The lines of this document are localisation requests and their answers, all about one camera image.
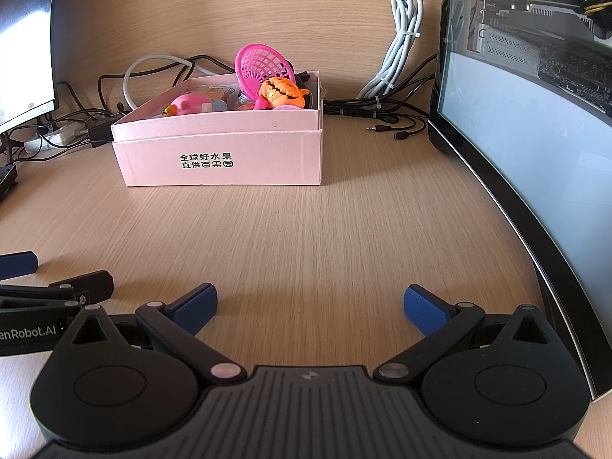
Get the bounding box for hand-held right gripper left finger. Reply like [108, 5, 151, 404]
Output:
[71, 283, 244, 386]

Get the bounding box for black cables by power strip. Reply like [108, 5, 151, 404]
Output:
[0, 81, 120, 163]

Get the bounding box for black audio jack cable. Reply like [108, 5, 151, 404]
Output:
[366, 117, 428, 133]

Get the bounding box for bundled white cable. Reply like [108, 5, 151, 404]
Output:
[356, 0, 425, 101]

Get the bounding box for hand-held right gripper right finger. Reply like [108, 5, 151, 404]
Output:
[373, 284, 555, 386]

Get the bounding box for black cable bundle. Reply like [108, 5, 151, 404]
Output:
[322, 52, 438, 120]

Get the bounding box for white power strip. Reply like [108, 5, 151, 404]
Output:
[24, 122, 89, 154]

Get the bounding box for black plush toy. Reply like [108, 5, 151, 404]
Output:
[287, 60, 320, 110]

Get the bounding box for black micro usb cable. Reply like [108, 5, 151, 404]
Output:
[393, 119, 428, 144]

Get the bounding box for pink cardboard box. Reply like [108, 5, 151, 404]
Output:
[111, 71, 326, 187]

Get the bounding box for packaged bread roll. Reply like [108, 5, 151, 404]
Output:
[189, 83, 238, 103]

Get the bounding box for pink pig toy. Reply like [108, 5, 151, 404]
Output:
[164, 94, 213, 118]

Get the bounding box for curved black monitor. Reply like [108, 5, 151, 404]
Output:
[0, 0, 60, 135]

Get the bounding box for black looped cable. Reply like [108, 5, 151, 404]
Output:
[98, 55, 240, 120]

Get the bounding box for grey cable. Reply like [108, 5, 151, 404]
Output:
[122, 54, 240, 116]

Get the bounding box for pink toy basket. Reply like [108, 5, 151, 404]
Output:
[234, 44, 297, 112]

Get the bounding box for black power adapter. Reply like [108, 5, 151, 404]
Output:
[87, 112, 127, 148]

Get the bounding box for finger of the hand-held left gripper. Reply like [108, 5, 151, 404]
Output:
[0, 251, 39, 280]
[0, 270, 114, 316]

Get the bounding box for curved monitor with white screen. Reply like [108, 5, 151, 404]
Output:
[428, 0, 612, 402]

